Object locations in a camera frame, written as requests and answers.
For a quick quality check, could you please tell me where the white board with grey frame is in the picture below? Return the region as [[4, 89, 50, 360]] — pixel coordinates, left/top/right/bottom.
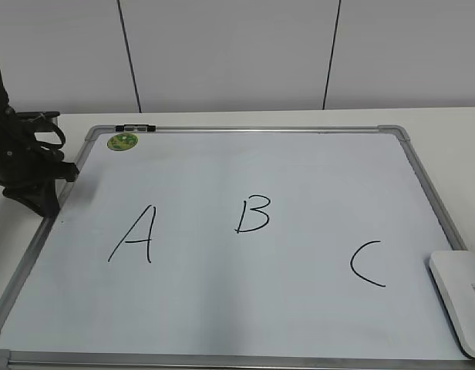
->
[[0, 125, 475, 369]]

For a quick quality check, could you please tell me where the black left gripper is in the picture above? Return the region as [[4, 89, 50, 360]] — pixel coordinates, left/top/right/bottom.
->
[[0, 109, 79, 217]]

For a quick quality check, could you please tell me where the green round magnet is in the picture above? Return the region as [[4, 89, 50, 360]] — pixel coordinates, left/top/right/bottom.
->
[[106, 133, 139, 152]]

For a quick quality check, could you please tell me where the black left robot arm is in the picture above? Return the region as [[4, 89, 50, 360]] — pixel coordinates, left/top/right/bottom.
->
[[0, 70, 79, 218]]

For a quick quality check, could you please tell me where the white rectangular board eraser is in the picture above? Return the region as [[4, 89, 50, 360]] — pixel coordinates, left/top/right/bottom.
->
[[429, 251, 475, 358]]

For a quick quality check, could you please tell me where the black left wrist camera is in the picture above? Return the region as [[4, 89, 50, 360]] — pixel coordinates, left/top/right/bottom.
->
[[17, 111, 60, 125]]

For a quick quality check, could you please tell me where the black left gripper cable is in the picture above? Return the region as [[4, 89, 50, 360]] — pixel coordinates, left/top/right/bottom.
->
[[23, 122, 68, 153]]

